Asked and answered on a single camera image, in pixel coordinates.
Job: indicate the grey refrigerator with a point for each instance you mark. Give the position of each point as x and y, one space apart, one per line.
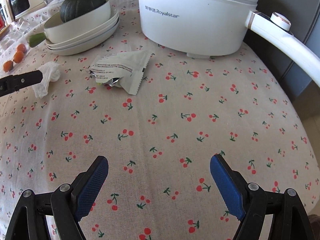
299 87

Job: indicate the cream bowl with handle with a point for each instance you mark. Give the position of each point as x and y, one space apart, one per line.
56 31

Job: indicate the white electric cooking pot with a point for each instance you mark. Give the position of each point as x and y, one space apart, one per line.
206 28

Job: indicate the cherry print tablecloth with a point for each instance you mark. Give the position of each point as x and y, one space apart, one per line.
158 142

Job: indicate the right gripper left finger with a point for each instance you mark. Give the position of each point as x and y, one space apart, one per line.
87 186

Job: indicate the white tissue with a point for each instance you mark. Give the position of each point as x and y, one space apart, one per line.
51 73

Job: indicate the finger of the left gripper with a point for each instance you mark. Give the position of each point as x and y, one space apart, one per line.
14 83

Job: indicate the white snack packet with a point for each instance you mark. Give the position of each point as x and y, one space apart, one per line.
124 70

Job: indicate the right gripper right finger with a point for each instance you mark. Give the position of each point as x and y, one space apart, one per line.
230 186

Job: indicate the dark green pumpkin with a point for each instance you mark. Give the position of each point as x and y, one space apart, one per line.
71 9

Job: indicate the small orange fruit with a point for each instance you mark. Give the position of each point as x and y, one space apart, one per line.
18 56
7 66
22 48

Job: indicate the cream air fryer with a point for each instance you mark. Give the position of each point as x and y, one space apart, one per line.
18 0

